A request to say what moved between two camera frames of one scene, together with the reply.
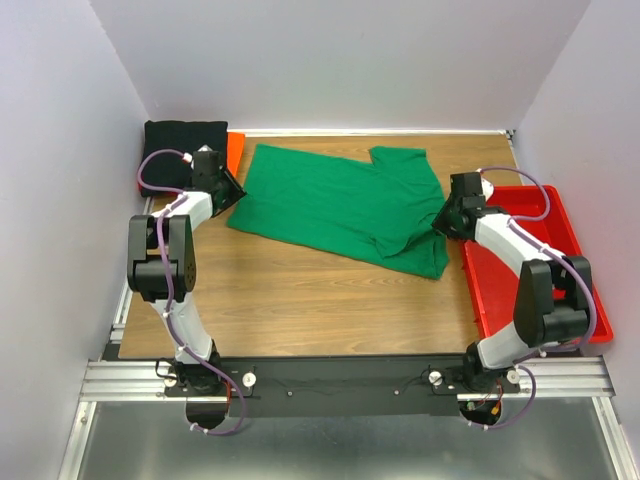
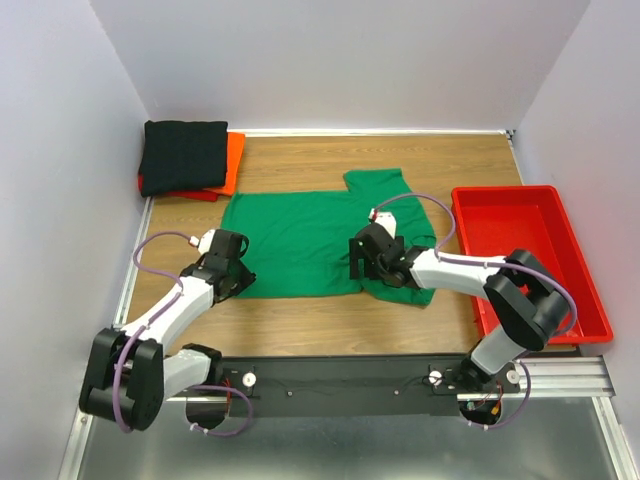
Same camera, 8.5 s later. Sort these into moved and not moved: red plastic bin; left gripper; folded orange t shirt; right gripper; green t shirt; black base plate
Moved: green t shirt; left gripper; right gripper
Not moved: folded orange t shirt; red plastic bin; black base plate
